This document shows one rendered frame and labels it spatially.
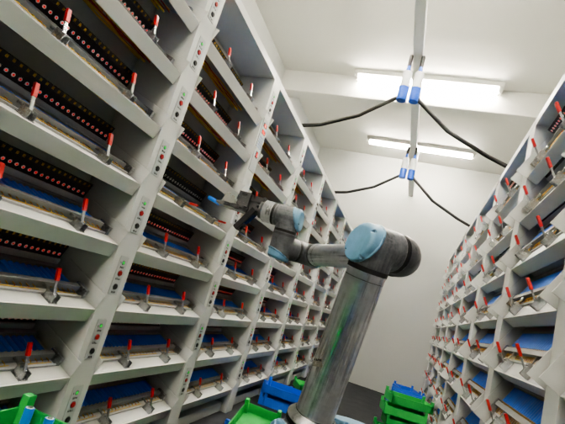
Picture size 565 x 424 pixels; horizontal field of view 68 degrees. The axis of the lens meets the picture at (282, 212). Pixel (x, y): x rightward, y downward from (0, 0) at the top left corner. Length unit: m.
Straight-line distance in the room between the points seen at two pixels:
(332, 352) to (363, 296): 0.17
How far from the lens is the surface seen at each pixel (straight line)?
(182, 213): 1.65
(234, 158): 2.11
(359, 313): 1.16
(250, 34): 1.98
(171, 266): 1.68
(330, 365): 1.20
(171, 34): 1.64
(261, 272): 2.65
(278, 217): 1.65
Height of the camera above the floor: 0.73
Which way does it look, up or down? 11 degrees up
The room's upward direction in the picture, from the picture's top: 16 degrees clockwise
